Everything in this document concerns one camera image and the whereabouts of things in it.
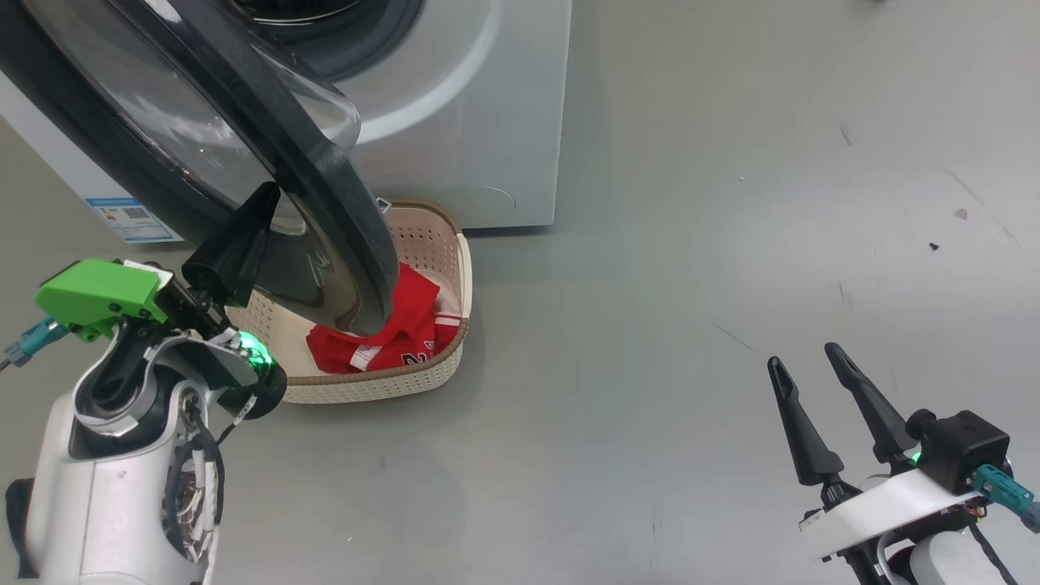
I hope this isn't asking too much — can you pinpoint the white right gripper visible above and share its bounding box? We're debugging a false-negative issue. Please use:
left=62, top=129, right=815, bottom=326
left=767, top=342, right=988, bottom=585

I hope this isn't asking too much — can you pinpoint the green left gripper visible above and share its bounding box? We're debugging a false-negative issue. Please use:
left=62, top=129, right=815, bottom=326
left=34, top=180, right=283, bottom=344

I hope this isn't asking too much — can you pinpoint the round glass washing machine door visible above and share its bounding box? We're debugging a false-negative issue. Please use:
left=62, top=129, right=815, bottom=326
left=0, top=0, right=401, bottom=338

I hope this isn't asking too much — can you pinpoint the cream perforated laundry basket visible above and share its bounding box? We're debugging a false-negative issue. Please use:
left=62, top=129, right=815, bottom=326
left=223, top=199, right=474, bottom=405

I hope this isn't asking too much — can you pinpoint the white front-load washing machine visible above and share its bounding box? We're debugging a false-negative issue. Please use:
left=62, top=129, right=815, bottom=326
left=0, top=0, right=574, bottom=245

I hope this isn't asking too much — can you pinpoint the teal plug right camera cable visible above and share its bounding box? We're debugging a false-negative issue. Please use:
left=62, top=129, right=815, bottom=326
left=971, top=463, right=1040, bottom=535

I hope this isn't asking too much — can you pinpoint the teal plug camera cable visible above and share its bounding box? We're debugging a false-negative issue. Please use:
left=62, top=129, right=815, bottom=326
left=0, top=317, right=72, bottom=371
left=971, top=463, right=1040, bottom=535

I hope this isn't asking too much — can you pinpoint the teal plug left camera cable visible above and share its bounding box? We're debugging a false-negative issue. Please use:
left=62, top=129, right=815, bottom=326
left=0, top=317, right=72, bottom=371

